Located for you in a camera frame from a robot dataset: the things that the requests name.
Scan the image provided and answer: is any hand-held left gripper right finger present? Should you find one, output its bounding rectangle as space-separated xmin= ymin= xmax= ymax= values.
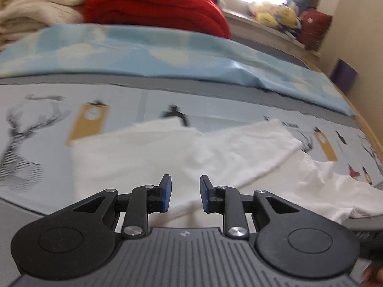
xmin=200 ymin=175 xmax=300 ymax=240

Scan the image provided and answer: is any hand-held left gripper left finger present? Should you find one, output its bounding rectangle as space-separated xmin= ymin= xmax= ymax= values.
xmin=72 ymin=174 xmax=173 ymax=240

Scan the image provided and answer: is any white t-shirt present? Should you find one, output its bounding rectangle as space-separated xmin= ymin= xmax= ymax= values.
xmin=69 ymin=118 xmax=383 ymax=236

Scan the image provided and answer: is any deer print grey bed sheet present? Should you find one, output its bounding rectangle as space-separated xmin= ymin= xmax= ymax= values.
xmin=0 ymin=75 xmax=383 ymax=287

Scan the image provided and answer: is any light blue cloud print blanket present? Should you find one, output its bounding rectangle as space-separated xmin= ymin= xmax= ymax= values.
xmin=0 ymin=24 xmax=356 ymax=117

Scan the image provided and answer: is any purple box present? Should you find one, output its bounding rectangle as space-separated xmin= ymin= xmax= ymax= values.
xmin=332 ymin=58 xmax=358 ymax=94

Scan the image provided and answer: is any red knitted blanket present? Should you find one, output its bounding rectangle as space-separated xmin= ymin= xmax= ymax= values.
xmin=83 ymin=0 xmax=231 ymax=39

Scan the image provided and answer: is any red bag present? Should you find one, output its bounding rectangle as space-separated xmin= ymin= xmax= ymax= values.
xmin=296 ymin=9 xmax=332 ymax=51

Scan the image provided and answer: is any cream knitted blanket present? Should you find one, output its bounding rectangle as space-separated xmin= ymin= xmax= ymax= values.
xmin=0 ymin=0 xmax=99 ymax=50

